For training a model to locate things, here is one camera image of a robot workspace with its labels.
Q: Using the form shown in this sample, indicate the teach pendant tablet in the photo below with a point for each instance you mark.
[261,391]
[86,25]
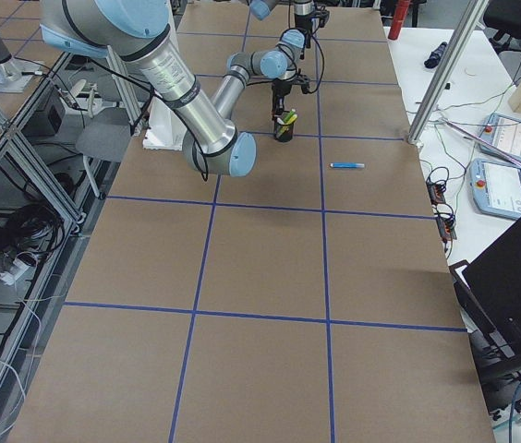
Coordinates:
[496,188]
[504,133]

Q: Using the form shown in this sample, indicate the folded dark umbrella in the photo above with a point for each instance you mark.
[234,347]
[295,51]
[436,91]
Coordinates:
[435,56]

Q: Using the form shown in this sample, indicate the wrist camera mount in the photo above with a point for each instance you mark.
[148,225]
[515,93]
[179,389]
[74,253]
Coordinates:
[301,81]
[319,18]

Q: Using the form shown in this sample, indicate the green marker pen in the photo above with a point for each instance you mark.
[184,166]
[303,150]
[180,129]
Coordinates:
[283,117]

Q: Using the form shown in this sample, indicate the blue marker pen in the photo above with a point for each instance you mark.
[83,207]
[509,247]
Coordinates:
[347,165]

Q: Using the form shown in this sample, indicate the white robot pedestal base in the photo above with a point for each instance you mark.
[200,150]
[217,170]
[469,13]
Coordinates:
[165,130]

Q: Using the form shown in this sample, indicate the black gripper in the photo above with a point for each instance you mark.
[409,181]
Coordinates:
[306,22]
[280,88]

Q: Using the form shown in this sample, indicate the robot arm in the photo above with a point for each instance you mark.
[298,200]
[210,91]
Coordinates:
[139,32]
[272,18]

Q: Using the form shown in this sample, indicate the lower teach pendant tablet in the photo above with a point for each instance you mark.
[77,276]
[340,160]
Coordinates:
[496,188]

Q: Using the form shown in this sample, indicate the grey office chair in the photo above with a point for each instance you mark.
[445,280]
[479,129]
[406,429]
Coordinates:
[106,139]

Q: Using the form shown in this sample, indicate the black mesh pen cup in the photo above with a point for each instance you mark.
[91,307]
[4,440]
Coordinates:
[282,132]

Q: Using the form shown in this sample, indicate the upper teach pendant tablet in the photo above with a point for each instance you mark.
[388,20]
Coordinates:
[504,133]

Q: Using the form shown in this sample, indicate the aluminium frame post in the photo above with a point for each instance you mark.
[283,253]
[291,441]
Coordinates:
[456,45]

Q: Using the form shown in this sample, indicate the black laptop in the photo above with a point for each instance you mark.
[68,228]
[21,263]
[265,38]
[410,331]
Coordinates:
[494,277]

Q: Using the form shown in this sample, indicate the yellow marker pen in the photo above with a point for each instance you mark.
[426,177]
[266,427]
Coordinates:
[291,117]

